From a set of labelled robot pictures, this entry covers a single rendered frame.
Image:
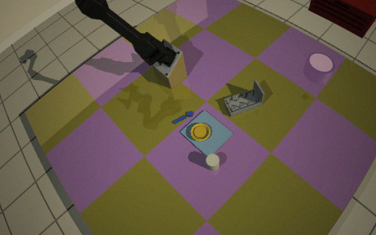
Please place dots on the light blue flat mat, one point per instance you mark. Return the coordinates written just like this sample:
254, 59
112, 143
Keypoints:
219, 134

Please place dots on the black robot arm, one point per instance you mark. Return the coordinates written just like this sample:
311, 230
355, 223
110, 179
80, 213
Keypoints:
148, 47

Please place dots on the beige cylinder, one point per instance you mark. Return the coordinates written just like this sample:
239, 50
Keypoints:
212, 162

